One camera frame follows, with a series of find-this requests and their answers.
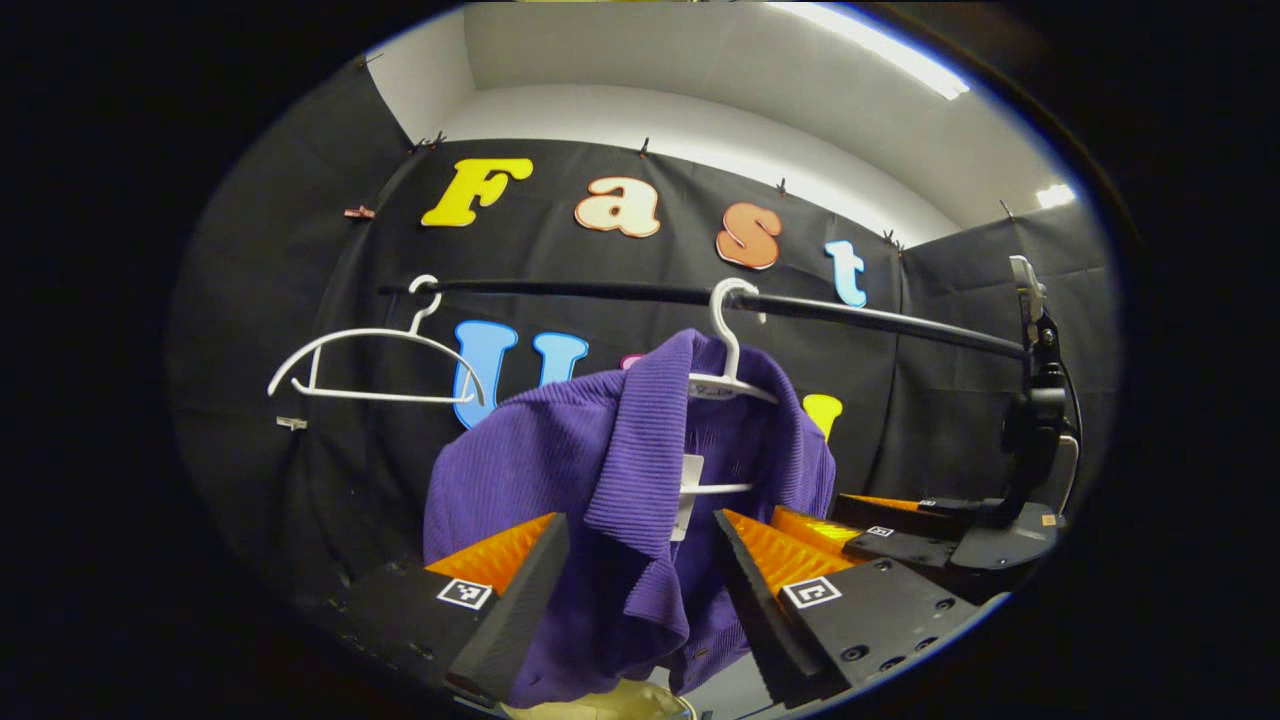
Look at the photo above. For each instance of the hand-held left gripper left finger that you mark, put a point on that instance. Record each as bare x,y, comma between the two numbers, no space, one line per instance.
520,600

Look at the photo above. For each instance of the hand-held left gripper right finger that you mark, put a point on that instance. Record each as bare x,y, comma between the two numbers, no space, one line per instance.
765,620

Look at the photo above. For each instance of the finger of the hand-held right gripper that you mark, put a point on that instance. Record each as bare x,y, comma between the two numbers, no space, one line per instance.
950,513
910,548

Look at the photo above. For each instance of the cream round laundry hamper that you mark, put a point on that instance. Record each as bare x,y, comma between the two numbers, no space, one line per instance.
620,705

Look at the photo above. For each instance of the purple knit shirt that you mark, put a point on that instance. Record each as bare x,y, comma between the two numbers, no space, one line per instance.
560,460

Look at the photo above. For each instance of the white plastic clothes hanger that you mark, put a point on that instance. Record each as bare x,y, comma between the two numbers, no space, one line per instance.
728,340
380,334

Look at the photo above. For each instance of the black clothes rack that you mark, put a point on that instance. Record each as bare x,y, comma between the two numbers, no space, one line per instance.
600,291

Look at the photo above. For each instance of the small ceiling light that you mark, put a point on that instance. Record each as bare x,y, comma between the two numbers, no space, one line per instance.
1055,195

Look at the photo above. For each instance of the small white clip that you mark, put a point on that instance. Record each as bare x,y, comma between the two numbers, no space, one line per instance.
292,423

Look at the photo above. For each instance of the small red clip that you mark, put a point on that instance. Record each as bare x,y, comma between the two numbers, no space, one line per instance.
358,212

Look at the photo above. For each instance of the row of black backdrop clips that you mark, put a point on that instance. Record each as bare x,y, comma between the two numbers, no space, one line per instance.
645,148

